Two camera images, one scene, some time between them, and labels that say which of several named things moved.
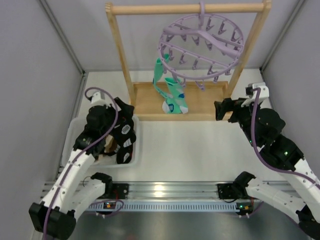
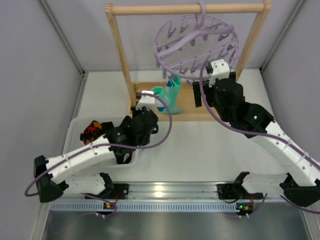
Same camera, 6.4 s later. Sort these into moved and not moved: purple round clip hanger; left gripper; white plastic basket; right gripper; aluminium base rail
Moved: left gripper; purple round clip hanger; right gripper
Not moved: white plastic basket; aluminium base rail
